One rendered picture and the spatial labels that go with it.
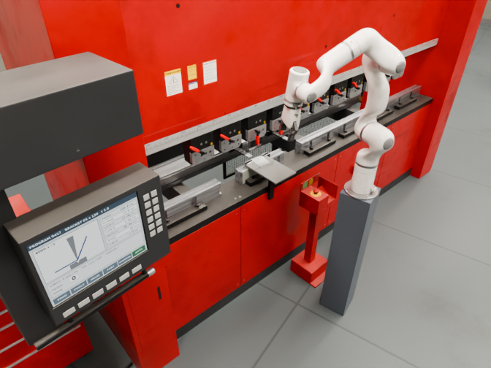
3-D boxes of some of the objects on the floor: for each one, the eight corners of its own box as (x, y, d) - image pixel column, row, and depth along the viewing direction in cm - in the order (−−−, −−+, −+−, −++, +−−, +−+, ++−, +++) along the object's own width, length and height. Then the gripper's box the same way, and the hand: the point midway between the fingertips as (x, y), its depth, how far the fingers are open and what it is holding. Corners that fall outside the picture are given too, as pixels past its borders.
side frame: (419, 179, 408) (504, -87, 275) (352, 148, 460) (396, -88, 327) (430, 170, 422) (517, -87, 289) (364, 142, 474) (411, -88, 341)
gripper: (278, 93, 176) (272, 125, 187) (293, 112, 164) (286, 146, 175) (293, 93, 178) (286, 125, 189) (309, 112, 166) (301, 144, 177)
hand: (286, 133), depth 181 cm, fingers open, 8 cm apart
